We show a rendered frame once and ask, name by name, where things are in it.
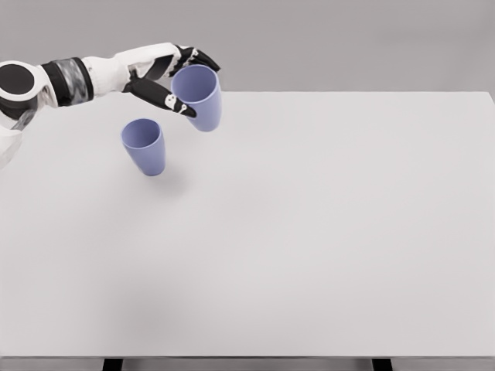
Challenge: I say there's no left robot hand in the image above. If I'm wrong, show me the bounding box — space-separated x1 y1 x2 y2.
112 42 222 118

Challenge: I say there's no blue plastic cup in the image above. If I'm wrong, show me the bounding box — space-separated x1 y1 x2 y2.
121 118 166 178
170 64 223 133

